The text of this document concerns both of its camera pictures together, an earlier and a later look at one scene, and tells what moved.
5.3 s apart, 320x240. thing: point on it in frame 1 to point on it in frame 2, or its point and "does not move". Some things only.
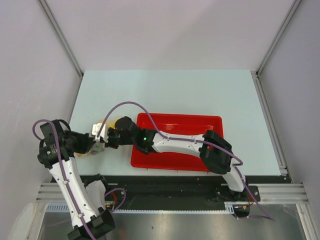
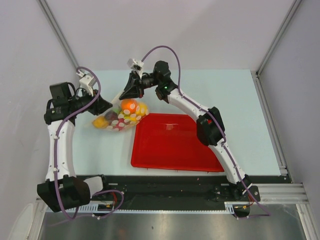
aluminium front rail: x=269 y=193 does not move
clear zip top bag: x=97 y=147 to x=122 y=116
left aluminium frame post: x=62 y=38 does not move
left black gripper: x=87 y=141 to x=99 y=105
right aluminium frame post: x=256 y=74 does not move
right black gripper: x=109 y=144 to x=134 y=92
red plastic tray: x=186 y=124 does not move
